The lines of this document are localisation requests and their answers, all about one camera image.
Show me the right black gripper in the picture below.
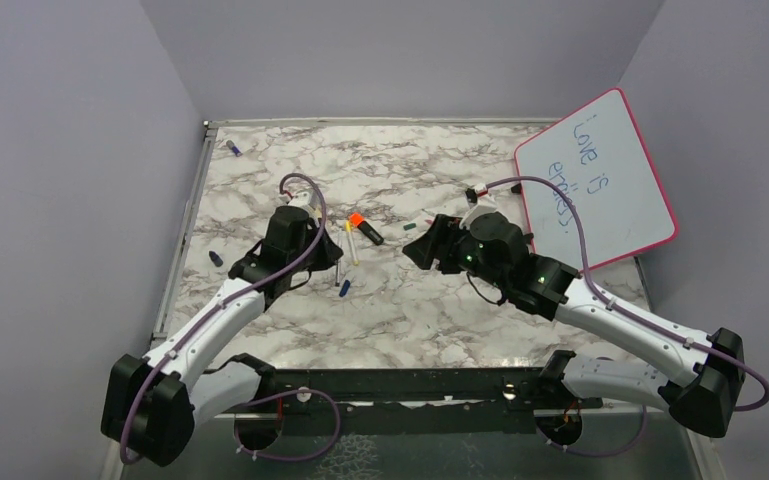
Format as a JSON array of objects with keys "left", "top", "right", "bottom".
[{"left": 403, "top": 213, "right": 509, "bottom": 292}]

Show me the thin white blue pen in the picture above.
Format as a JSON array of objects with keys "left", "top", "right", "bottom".
[{"left": 334, "top": 233, "right": 344, "bottom": 287}]

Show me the white yellow highlighter pen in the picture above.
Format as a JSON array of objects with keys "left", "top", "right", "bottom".
[{"left": 344, "top": 220, "right": 360, "bottom": 266}]

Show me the blue pen cap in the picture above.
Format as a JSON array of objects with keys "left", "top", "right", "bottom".
[{"left": 339, "top": 280, "right": 351, "bottom": 297}]

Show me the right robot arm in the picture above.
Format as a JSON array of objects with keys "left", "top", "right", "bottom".
[{"left": 402, "top": 212, "right": 745, "bottom": 438}]

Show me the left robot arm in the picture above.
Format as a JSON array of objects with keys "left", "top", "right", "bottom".
[{"left": 100, "top": 204, "right": 342, "bottom": 466}]

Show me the orange capped black highlighter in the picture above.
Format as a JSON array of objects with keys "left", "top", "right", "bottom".
[{"left": 348, "top": 212, "right": 384, "bottom": 246}]

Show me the dark blue cap near edge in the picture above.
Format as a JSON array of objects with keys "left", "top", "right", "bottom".
[{"left": 208, "top": 250, "right": 224, "bottom": 267}]

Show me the blue cap far corner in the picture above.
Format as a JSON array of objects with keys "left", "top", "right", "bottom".
[{"left": 225, "top": 140, "right": 242, "bottom": 157}]

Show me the pink framed whiteboard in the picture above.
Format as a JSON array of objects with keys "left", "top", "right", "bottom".
[{"left": 514, "top": 88, "right": 679, "bottom": 268}]

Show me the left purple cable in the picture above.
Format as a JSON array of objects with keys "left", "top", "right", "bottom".
[{"left": 118, "top": 173, "right": 343, "bottom": 465}]

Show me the purple cable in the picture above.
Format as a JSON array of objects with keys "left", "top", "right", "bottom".
[
  {"left": 483, "top": 176, "right": 769, "bottom": 460},
  {"left": 118, "top": 173, "right": 343, "bottom": 465}
]

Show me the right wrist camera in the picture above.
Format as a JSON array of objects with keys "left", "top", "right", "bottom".
[{"left": 460, "top": 184, "right": 507, "bottom": 230}]

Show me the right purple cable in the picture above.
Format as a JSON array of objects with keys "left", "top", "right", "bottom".
[{"left": 483, "top": 176, "right": 769, "bottom": 460}]

